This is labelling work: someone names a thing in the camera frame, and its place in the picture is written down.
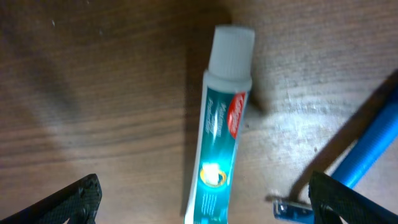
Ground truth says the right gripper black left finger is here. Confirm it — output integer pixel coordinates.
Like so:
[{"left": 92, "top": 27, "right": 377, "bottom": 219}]
[{"left": 1, "top": 174, "right": 102, "bottom": 224}]

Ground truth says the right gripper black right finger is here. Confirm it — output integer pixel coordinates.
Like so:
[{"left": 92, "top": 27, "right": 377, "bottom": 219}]
[{"left": 309, "top": 172, "right": 397, "bottom": 224}]

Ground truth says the blue disposable razor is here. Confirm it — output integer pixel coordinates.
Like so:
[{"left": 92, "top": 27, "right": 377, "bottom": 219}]
[{"left": 274, "top": 90, "right": 397, "bottom": 224}]

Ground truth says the teal toothpaste tube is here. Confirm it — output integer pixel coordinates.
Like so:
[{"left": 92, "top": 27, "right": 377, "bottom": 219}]
[{"left": 184, "top": 25, "right": 256, "bottom": 224}]

